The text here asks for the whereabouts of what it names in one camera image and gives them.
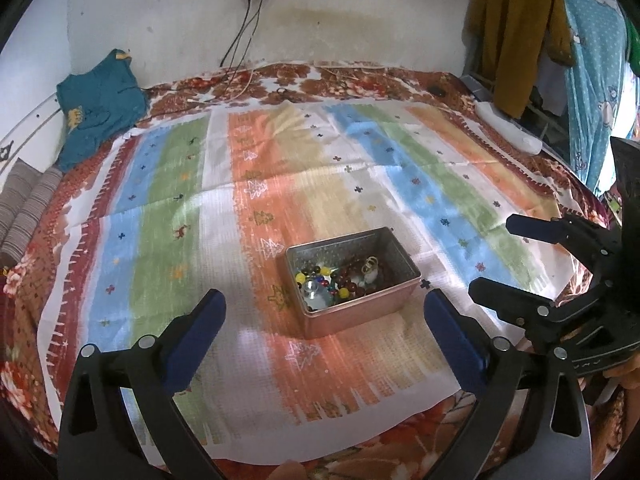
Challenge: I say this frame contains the white shell charm bracelet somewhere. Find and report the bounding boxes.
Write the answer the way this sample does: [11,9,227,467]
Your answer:
[349,254,382,288]

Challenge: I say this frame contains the light blue bead bracelet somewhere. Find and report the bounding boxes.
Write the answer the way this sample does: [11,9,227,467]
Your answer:
[300,278,335,312]

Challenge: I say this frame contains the dark red bead bracelet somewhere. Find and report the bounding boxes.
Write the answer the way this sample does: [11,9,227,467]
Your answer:
[332,257,396,298]

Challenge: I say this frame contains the multicolour bead bracelet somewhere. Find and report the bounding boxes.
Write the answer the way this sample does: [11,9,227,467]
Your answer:
[293,259,354,302]

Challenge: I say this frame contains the metal jewelry tin box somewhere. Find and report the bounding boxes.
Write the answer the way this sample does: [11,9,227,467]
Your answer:
[284,226,422,339]

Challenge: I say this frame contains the person's right hand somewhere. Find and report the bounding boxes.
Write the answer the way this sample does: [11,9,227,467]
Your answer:
[597,354,640,405]

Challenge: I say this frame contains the white power strip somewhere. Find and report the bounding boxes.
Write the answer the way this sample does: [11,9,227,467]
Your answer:
[475,101,542,155]

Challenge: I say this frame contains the blue dotted curtain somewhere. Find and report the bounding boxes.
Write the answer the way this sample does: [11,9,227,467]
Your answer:
[564,0,639,195]

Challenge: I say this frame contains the striped colourful cloth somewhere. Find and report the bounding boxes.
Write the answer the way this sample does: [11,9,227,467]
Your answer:
[38,101,575,465]

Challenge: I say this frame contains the striped brown pillow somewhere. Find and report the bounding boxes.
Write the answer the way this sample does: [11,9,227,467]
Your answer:
[1,159,63,266]

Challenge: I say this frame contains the mustard brown hanging garment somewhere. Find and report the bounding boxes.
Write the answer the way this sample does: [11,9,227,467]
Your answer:
[466,0,575,119]

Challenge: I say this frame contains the teal shirt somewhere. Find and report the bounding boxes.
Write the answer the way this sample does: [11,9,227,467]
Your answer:
[55,49,148,174]

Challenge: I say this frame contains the black scissors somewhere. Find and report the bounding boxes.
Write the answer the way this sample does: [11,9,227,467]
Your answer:
[276,87,297,103]

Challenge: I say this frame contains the white cable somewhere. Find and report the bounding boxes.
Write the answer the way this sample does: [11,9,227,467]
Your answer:
[188,66,262,108]

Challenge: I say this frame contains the black cable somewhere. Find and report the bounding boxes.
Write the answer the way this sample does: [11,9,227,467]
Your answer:
[219,0,266,82]

